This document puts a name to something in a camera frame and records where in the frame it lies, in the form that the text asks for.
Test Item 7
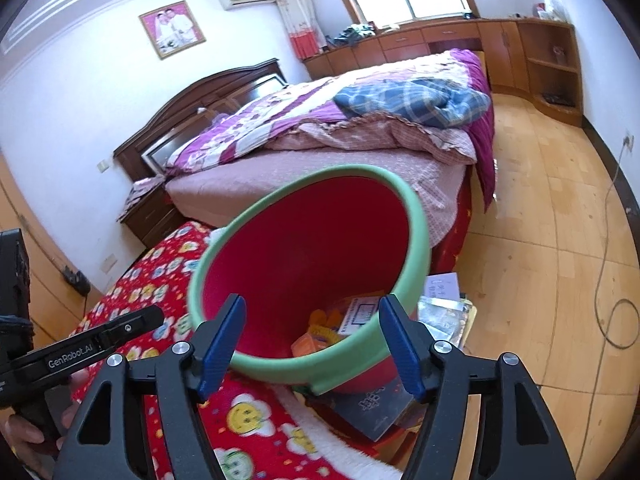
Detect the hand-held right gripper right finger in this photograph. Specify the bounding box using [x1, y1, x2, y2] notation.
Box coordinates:
[377, 294, 576, 480]

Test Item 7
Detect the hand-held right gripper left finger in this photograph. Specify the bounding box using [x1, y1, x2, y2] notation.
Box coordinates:
[55, 294, 248, 480]

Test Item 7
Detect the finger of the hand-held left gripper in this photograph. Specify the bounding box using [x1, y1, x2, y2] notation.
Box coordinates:
[97, 305, 166, 353]

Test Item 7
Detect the white and teal box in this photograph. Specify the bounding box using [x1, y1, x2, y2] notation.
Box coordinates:
[336, 296, 387, 337]

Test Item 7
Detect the yellow foam net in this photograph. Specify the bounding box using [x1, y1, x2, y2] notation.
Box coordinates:
[307, 324, 346, 346]

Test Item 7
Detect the large orange foam net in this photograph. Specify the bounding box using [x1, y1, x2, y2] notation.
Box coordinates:
[291, 332, 346, 358]

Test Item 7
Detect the red bucket with green rim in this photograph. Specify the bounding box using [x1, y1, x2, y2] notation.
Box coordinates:
[187, 164, 433, 396]

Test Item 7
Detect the person's left hand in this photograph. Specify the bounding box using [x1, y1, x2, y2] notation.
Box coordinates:
[0, 375, 86, 466]

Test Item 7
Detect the red smiley flower tablecloth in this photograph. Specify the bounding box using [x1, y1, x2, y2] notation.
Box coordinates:
[70, 220, 401, 480]

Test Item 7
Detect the silver packets pile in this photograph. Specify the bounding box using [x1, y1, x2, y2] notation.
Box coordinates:
[415, 294, 478, 348]

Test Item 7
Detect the dark book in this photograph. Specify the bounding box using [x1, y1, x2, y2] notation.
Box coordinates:
[327, 377, 426, 443]

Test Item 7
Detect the black power strip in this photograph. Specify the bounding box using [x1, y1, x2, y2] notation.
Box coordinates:
[62, 266, 92, 296]

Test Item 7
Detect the white paper note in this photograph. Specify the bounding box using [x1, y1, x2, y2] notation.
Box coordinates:
[427, 272, 461, 301]

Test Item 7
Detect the dark wooden nightstand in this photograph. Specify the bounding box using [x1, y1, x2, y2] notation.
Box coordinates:
[117, 180, 186, 248]

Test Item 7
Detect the wooden wardrobe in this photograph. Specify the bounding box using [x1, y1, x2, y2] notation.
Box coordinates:
[0, 152, 108, 361]

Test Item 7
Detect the pink clothes pile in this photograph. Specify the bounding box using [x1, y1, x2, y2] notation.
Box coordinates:
[122, 175, 168, 208]

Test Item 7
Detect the bed with pink sheet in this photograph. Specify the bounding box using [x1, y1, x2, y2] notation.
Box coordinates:
[165, 50, 498, 271]

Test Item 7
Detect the purple floral quilt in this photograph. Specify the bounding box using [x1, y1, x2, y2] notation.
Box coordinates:
[165, 49, 496, 211]

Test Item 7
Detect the dark wooden headboard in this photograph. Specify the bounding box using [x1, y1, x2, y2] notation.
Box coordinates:
[114, 57, 288, 183]

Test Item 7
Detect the blue plaid blanket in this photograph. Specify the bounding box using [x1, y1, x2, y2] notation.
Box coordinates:
[334, 77, 492, 128]

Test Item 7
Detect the dark clothes heap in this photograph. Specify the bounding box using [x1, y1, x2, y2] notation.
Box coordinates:
[332, 22, 378, 46]

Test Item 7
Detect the wooden corner shelf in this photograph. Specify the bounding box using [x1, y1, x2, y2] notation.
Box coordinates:
[517, 19, 583, 128]

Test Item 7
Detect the white and red curtain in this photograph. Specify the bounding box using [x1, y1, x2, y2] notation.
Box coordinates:
[267, 0, 323, 61]

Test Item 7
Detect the floor cable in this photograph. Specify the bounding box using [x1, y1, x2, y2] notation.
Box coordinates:
[595, 137, 640, 350]

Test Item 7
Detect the framed wall photo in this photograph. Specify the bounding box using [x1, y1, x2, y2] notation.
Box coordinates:
[138, 0, 207, 60]

